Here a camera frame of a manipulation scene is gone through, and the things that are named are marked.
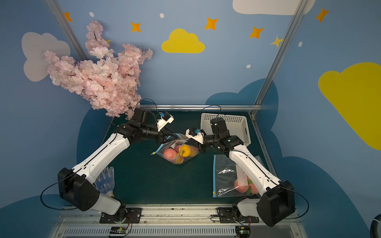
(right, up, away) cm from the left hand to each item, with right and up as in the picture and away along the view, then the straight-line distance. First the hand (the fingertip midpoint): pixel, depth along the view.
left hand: (176, 133), depth 74 cm
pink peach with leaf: (+34, -30, +3) cm, 46 cm away
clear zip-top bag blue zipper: (+31, -28, +11) cm, 43 cm away
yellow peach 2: (0, -16, +10) cm, 19 cm away
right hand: (+7, -3, 0) cm, 8 cm away
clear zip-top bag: (-1, -10, +10) cm, 15 cm away
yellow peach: (+4, -11, +11) cm, 16 cm away
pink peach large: (+41, -30, +3) cm, 51 cm away
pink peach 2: (-1, -10, +15) cm, 18 cm away
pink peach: (-4, -12, +7) cm, 15 cm away
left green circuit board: (-28, -48, -3) cm, 56 cm away
